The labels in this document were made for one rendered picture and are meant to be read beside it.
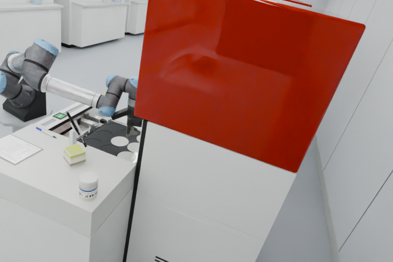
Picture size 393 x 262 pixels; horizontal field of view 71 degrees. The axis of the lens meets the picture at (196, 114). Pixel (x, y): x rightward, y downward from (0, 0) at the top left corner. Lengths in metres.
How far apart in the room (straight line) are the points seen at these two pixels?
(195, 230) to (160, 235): 0.22
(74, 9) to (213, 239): 5.30
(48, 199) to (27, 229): 0.28
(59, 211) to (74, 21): 5.14
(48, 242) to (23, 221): 0.14
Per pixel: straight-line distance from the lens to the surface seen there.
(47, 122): 1.74
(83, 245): 1.36
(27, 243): 1.62
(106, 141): 1.68
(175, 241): 1.63
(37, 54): 1.55
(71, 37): 6.26
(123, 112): 1.50
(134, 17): 7.94
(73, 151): 1.38
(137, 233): 1.72
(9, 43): 4.97
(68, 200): 1.24
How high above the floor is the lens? 1.84
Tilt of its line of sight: 26 degrees down
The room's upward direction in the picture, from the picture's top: 14 degrees clockwise
